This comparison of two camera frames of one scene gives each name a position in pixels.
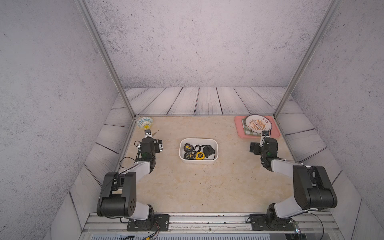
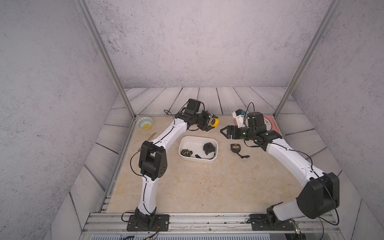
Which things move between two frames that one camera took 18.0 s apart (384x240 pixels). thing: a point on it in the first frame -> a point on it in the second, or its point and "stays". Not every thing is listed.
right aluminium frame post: x=330 y=11 stays
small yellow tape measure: x=200 y=156 -> x=214 y=122
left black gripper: x=158 y=146 -> x=207 y=115
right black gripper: x=257 y=147 -> x=231 y=127
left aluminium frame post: x=86 y=16 stays
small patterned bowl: x=145 y=122 stays
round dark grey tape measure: x=188 y=148 -> x=236 y=148
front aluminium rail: x=318 y=223 stays
